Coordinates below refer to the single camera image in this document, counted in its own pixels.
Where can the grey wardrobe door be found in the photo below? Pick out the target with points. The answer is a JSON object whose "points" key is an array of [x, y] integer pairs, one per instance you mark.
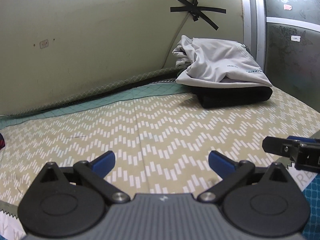
{"points": [[292, 48]]}

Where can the dark reindeer knit sweater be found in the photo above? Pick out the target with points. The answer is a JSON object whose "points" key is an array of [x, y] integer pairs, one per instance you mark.
{"points": [[2, 142]]}

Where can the black tape cross on wall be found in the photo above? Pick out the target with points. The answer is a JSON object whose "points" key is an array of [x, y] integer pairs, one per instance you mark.
{"points": [[197, 11]]}

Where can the white t-shirt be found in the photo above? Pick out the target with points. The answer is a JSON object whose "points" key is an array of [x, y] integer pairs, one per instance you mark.
{"points": [[301, 177]]}

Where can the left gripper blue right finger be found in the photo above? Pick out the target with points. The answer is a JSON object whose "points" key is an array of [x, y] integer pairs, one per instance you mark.
{"points": [[221, 165]]}

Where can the blue patterned blanket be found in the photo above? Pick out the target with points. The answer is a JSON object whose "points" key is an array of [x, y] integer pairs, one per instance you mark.
{"points": [[312, 194]]}

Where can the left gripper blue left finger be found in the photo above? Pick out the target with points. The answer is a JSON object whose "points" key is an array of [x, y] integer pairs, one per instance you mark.
{"points": [[103, 164]]}

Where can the folded grey sports shirt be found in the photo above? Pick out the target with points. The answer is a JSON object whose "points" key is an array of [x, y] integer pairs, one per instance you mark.
{"points": [[215, 63]]}

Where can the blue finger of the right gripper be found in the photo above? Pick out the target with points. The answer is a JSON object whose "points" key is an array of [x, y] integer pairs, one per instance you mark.
{"points": [[302, 139], [279, 146]]}

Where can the black folded garment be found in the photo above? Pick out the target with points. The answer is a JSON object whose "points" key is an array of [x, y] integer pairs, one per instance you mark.
{"points": [[229, 97]]}

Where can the teal quilted mattress pad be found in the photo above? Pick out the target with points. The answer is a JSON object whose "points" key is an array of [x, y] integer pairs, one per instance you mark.
{"points": [[167, 87]]}

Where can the beige zigzag patterned bedsheet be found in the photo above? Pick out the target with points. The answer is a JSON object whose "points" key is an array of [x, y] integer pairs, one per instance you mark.
{"points": [[161, 143]]}

